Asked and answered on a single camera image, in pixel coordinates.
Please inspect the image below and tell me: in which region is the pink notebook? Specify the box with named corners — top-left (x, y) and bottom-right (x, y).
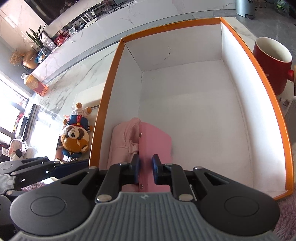
top-left (139, 122), bottom-right (171, 193)

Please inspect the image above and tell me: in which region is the plush dog toy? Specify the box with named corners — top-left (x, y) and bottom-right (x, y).
top-left (58, 102), bottom-right (93, 162)

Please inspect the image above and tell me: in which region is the pink fabric pouch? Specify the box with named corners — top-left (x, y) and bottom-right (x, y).
top-left (106, 117), bottom-right (142, 192)

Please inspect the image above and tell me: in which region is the white flat box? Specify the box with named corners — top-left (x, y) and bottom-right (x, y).
top-left (72, 85), bottom-right (103, 118)

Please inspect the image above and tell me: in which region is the orange drink bottle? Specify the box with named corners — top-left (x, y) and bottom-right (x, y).
top-left (21, 73), bottom-right (48, 96)

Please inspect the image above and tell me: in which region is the orange white storage box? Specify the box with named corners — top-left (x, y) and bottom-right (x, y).
top-left (89, 18), bottom-right (294, 199)

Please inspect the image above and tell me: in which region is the potted orchid plant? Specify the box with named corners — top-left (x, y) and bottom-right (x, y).
top-left (26, 25), bottom-right (51, 64)

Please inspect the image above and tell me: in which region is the red white mug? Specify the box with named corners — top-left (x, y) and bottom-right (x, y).
top-left (253, 37), bottom-right (295, 95)

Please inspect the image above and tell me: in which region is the white wifi router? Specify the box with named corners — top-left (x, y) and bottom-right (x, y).
top-left (80, 9), bottom-right (98, 28)

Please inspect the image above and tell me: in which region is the silver trash can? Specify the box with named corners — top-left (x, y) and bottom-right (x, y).
top-left (235, 0), bottom-right (255, 19)

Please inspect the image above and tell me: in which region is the wall television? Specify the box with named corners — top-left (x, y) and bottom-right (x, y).
top-left (24, 0), bottom-right (103, 26)

